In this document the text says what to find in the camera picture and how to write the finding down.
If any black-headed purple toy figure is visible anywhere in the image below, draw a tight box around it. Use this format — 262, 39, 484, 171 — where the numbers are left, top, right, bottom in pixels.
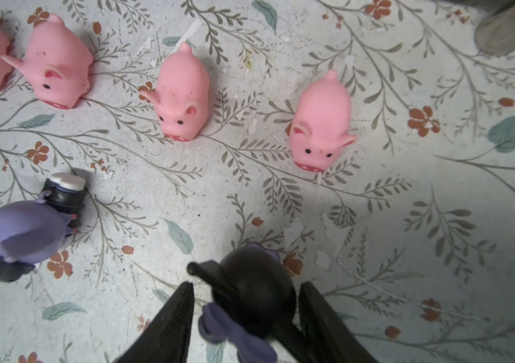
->
187, 243, 315, 362

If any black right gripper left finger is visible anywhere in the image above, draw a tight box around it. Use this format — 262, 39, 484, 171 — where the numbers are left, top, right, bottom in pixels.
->
116, 282, 195, 363

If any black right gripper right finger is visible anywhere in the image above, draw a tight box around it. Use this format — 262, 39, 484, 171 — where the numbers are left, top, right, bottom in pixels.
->
298, 282, 377, 363

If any white two-tier shelf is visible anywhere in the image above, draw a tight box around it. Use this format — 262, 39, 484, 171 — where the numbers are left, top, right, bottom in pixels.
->
455, 0, 515, 56

